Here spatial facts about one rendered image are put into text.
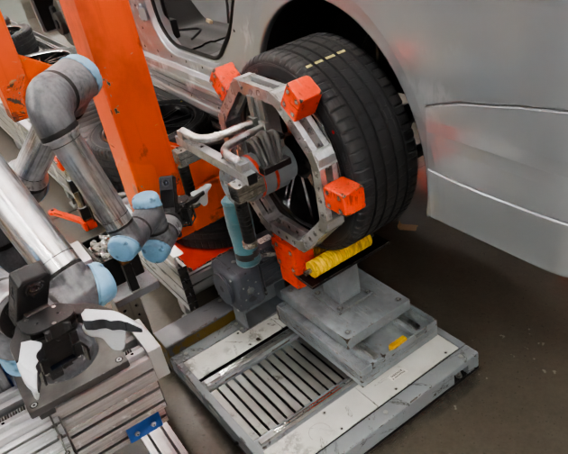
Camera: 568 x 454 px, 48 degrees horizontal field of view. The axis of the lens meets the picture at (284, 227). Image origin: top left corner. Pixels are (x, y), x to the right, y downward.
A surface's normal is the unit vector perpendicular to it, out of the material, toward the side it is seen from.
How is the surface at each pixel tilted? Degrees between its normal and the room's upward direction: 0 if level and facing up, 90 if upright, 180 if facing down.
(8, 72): 90
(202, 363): 0
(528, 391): 0
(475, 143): 90
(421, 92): 90
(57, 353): 90
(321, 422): 0
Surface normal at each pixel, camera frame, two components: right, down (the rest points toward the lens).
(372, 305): -0.17, -0.83
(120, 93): 0.58, 0.36
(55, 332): 0.73, 0.26
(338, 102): 0.29, -0.33
